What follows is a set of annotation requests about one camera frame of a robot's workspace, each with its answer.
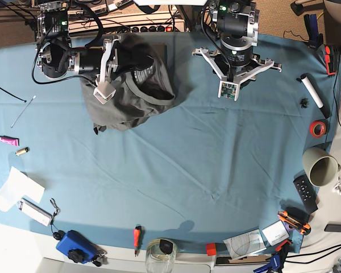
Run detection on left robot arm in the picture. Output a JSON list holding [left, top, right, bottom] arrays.
[[208, 0, 259, 81]]

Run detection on white marker black caps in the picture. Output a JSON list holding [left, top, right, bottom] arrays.
[[301, 74, 330, 118]]

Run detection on orange black utility knife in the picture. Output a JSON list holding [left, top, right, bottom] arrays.
[[278, 211, 311, 235]]

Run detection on black lanyard cord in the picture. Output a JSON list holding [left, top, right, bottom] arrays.
[[49, 198, 64, 241]]

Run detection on black cable ties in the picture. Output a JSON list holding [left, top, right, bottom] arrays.
[[0, 87, 36, 128]]

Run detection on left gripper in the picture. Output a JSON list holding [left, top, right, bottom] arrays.
[[221, 35, 254, 81]]

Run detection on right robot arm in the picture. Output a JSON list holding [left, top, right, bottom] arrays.
[[31, 1, 155, 87]]

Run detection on small red cube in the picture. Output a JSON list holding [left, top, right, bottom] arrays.
[[206, 243, 217, 256]]

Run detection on dark grey T-shirt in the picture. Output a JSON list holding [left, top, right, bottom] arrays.
[[81, 34, 176, 134]]

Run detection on blue box with knob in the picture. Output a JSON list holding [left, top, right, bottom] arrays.
[[53, 230, 97, 264]]

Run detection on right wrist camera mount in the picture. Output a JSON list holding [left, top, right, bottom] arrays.
[[93, 35, 121, 105]]

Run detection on pink glue tube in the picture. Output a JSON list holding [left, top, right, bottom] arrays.
[[0, 136, 19, 147]]

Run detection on small black clip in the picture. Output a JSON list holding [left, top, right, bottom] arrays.
[[300, 98, 309, 109]]

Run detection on black power strip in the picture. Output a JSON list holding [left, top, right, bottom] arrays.
[[128, 22, 185, 33]]

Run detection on blue table cloth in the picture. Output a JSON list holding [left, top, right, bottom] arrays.
[[0, 32, 341, 253]]

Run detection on white card packet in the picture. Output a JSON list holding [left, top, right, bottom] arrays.
[[262, 220, 289, 246]]

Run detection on orange black tool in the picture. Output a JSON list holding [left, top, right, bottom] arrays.
[[325, 45, 339, 76]]

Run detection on white paper sheet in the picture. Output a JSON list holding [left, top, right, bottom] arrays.
[[7, 167, 45, 203]]

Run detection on translucent plastic cup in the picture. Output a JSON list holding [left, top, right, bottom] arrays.
[[0, 178, 23, 212]]

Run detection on black power adapter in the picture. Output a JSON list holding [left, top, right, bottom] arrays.
[[324, 223, 341, 233]]

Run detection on white labelled box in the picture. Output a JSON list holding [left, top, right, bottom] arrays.
[[16, 198, 52, 226]]

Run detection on clear glass jar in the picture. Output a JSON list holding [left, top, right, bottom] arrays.
[[145, 238, 178, 273]]

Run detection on orange handled screwdriver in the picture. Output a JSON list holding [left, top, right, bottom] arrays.
[[133, 225, 142, 256]]

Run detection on black remote control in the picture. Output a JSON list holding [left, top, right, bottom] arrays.
[[293, 174, 318, 214]]

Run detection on blue black clamp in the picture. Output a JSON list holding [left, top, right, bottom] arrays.
[[253, 239, 292, 273]]

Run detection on folded paper leaflet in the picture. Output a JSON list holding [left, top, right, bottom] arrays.
[[223, 229, 267, 259]]

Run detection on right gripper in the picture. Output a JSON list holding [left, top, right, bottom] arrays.
[[72, 45, 156, 76]]

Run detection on red tape roll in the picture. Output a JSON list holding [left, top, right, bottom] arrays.
[[309, 119, 328, 138]]

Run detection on beige ceramic mug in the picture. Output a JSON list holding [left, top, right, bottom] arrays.
[[302, 147, 341, 187]]

